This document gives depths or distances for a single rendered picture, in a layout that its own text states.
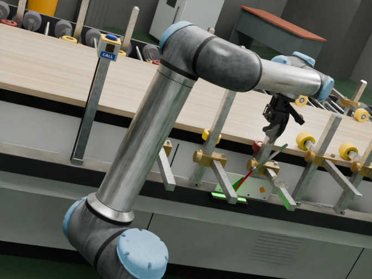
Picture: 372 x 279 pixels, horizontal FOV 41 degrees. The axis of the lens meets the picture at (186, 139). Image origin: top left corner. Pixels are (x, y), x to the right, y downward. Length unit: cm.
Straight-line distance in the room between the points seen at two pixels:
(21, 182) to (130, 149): 80
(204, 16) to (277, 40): 151
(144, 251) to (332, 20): 844
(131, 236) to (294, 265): 165
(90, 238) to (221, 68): 60
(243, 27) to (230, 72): 732
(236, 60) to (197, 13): 581
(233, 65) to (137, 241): 54
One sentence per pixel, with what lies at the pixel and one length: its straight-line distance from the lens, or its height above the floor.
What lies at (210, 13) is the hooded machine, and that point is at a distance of 721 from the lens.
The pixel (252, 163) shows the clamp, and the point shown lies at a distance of 214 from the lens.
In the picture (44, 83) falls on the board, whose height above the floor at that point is 90.
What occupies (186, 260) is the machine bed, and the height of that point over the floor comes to 13.
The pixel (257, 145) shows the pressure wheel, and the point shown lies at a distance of 224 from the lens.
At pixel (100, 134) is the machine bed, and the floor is 74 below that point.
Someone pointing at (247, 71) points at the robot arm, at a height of 139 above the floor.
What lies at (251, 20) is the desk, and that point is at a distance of 849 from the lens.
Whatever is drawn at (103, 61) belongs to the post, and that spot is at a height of 113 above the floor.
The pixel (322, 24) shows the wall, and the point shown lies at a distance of 964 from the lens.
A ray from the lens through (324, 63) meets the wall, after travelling 954.
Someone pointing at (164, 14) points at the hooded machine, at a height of 43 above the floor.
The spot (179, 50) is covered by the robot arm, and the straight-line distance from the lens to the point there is 131.
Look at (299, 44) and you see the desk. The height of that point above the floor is 59.
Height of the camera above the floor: 167
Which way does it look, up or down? 23 degrees down
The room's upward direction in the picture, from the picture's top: 20 degrees clockwise
